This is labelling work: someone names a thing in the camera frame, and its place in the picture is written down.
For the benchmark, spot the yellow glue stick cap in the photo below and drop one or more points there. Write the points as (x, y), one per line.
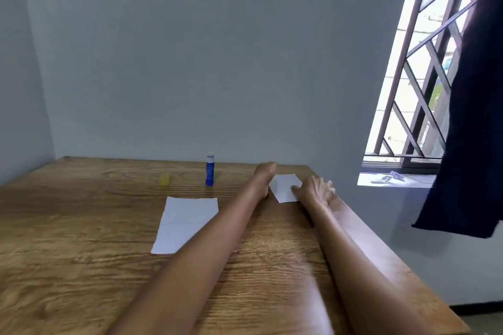
(164, 179)

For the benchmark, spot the white window sill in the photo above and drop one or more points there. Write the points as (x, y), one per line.
(397, 180)

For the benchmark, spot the dark blue curtain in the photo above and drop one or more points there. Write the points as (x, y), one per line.
(471, 111)

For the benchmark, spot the person's left hand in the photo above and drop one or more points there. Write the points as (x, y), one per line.
(264, 175)

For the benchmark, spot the person's right forearm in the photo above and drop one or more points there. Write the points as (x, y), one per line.
(353, 268)

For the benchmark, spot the person's left fingers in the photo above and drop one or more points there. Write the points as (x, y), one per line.
(270, 168)

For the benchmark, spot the blue glue stick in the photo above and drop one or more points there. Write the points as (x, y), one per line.
(210, 172)

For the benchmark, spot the person's right hand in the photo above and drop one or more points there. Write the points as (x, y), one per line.
(316, 193)

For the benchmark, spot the person's right thumb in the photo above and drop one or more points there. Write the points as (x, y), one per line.
(297, 188)

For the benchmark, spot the large white paper sheet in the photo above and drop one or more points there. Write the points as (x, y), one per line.
(182, 221)

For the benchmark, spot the small white paper sheet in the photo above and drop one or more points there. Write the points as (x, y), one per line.
(285, 187)

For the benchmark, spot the brown metal window grille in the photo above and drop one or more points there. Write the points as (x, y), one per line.
(428, 71)

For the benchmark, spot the person's left forearm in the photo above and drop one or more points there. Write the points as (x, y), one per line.
(204, 260)

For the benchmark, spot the small wrapper scraps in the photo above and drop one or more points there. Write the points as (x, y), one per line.
(387, 178)

